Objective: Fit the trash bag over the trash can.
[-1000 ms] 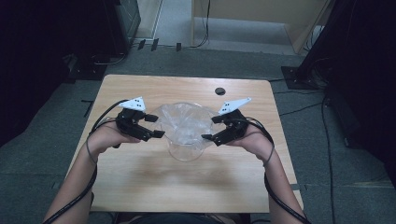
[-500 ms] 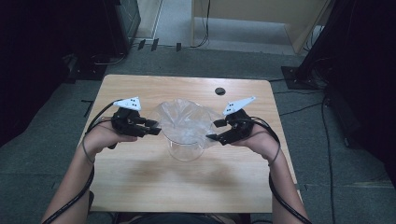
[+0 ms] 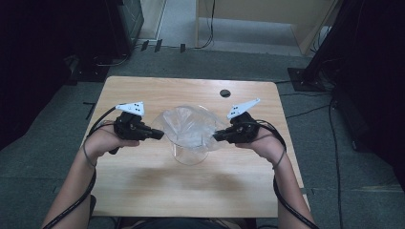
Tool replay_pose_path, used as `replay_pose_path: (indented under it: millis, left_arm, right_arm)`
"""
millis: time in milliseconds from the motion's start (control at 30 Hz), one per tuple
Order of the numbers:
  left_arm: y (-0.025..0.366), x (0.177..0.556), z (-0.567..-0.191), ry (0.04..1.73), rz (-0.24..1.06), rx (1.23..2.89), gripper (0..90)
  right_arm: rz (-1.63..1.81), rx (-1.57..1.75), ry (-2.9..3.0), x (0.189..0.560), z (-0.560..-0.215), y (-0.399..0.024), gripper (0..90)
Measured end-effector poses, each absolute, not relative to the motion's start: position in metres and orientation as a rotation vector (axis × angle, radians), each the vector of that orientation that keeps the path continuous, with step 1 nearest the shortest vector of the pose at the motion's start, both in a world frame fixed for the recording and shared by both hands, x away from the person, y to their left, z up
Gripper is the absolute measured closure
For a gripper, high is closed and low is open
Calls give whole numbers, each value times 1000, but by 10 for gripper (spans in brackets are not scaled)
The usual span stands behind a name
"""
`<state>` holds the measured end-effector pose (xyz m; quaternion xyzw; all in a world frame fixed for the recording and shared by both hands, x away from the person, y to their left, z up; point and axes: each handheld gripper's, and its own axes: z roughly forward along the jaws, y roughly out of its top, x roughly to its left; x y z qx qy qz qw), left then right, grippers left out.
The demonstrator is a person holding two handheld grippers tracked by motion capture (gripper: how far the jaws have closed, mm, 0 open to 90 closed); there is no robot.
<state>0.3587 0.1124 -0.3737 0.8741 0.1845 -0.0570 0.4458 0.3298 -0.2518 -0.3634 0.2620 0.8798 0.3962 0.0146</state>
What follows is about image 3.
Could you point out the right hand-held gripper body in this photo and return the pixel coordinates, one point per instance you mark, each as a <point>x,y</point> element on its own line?
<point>245,130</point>

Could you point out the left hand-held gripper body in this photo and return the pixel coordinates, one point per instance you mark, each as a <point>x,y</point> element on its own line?
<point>130,127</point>

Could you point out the clear plastic bag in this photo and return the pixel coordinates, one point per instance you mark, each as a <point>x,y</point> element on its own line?
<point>191,127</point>

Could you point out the clear round container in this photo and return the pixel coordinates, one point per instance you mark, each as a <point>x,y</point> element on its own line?
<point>190,157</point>

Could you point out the person's right hand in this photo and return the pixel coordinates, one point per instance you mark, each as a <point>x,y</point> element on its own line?
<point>269,146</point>

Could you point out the person's left hand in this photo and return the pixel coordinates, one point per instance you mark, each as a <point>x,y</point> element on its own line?
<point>98,143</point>

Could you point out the black floor tape strip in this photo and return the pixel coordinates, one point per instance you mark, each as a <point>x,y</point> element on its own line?
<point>182,48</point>
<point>144,45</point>
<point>158,45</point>

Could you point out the person's dark clothing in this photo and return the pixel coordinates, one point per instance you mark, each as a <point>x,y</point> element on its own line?
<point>184,223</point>

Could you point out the black cabinet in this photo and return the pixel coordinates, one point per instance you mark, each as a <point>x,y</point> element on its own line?
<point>127,22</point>

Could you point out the beige wooden furniture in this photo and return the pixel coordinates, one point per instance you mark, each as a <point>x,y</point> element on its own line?
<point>254,11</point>

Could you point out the black curtain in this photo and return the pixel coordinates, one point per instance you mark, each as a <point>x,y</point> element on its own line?
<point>372,63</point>

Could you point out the black stand base plate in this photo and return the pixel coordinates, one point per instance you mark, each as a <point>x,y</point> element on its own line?
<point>90,71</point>
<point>305,81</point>

